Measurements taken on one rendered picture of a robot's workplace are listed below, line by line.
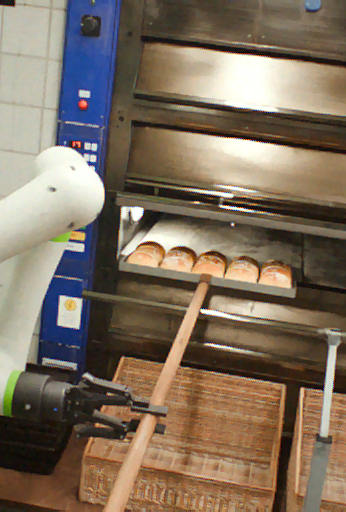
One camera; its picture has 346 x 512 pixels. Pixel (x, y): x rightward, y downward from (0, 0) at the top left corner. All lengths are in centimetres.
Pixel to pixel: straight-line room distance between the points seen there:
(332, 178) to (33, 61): 100
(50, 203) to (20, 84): 128
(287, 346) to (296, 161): 60
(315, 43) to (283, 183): 43
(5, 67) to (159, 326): 97
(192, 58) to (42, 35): 47
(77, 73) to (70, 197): 120
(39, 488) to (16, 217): 124
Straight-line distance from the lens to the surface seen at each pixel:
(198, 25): 265
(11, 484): 261
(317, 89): 262
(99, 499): 253
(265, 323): 237
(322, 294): 273
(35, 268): 172
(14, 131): 278
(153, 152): 268
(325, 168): 266
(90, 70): 267
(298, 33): 263
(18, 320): 176
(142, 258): 263
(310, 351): 278
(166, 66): 266
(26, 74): 275
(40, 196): 152
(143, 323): 280
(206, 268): 261
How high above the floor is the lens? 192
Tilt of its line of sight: 15 degrees down
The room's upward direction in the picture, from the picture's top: 7 degrees clockwise
